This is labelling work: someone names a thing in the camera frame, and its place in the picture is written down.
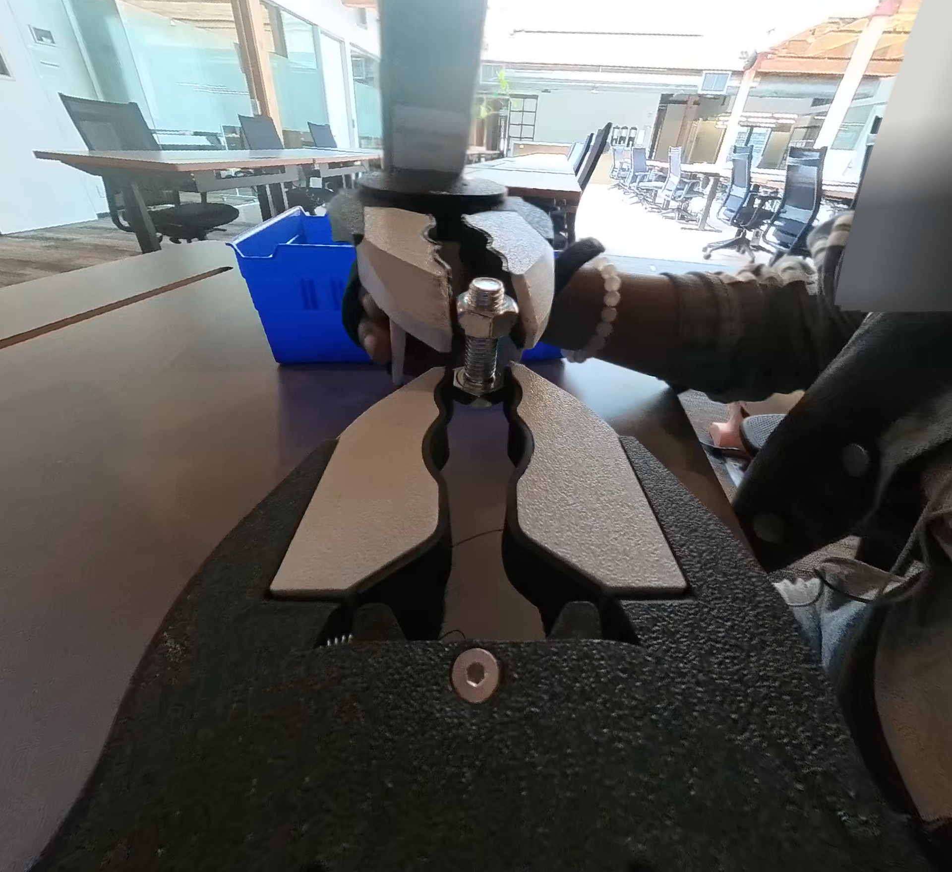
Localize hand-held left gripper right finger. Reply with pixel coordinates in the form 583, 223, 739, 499
504, 363, 688, 598

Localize white bead bracelet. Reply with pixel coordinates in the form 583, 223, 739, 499
561, 258, 622, 365

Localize steel hex bolt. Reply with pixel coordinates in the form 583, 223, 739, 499
454, 277, 510, 409

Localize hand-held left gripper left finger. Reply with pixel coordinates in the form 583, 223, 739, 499
269, 366, 453, 599

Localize wooden office desk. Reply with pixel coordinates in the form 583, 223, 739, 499
33, 146, 384, 254
465, 152, 585, 248

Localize person's blue jeans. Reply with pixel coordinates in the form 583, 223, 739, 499
773, 560, 893, 702

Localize green potted plant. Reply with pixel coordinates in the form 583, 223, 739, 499
476, 67, 516, 122

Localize steel hex nut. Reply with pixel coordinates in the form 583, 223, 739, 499
455, 289, 520, 337

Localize blue plastic bin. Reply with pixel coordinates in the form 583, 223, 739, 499
227, 206, 562, 367

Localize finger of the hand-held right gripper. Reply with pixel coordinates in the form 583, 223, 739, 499
461, 210, 557, 351
357, 206, 456, 385

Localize person's dark jacket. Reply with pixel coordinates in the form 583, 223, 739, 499
732, 307, 952, 821

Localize person's right hand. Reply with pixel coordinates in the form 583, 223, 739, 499
360, 265, 607, 363

